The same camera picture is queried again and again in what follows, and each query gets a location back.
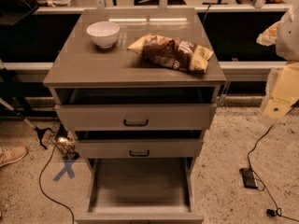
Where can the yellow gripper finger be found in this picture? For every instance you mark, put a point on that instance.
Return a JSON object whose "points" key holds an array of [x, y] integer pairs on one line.
{"points": [[282, 93]]}

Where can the brown chip bag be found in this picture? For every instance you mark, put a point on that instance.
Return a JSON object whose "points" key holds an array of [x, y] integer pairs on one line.
{"points": [[173, 54]]}

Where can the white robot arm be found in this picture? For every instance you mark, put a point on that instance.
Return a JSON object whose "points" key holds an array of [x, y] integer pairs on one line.
{"points": [[284, 34]]}

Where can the grey drawer cabinet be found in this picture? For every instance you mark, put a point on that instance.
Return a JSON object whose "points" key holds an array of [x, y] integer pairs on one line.
{"points": [[85, 74]]}

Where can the bottom drawer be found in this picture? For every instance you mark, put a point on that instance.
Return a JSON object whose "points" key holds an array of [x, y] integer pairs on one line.
{"points": [[140, 191]]}

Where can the drawer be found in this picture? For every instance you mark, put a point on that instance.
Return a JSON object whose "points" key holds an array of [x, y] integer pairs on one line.
{"points": [[140, 191], [139, 144], [136, 117]]}

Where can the middle drawer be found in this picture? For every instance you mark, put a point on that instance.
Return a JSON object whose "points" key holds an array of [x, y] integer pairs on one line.
{"points": [[139, 144]]}

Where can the top drawer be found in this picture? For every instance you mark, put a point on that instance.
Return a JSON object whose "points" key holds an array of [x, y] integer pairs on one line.
{"points": [[136, 117]]}

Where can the black power adapter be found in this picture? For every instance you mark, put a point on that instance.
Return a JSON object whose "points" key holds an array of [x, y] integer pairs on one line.
{"points": [[249, 179]]}

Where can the white ceramic bowl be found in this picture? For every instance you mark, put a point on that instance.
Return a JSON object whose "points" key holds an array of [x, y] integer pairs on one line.
{"points": [[104, 34]]}

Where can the blue tape cross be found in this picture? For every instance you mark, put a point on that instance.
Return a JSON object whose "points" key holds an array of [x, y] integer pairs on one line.
{"points": [[67, 170]]}

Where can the tan shoe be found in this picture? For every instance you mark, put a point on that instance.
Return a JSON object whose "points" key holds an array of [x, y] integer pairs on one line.
{"points": [[10, 155]]}

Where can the wire basket with object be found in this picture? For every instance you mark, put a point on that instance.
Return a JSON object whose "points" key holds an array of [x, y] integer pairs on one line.
{"points": [[60, 138]]}

